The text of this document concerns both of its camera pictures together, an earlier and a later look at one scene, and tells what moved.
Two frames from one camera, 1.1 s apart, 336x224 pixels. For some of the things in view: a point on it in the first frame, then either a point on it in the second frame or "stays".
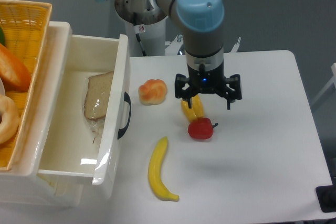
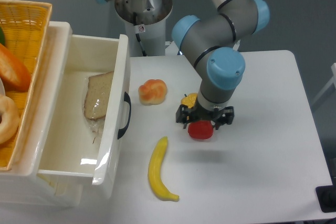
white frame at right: [333, 81] stays
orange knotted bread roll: [153, 92] stays
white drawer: [90, 121] stays
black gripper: [206, 81] to [198, 112]
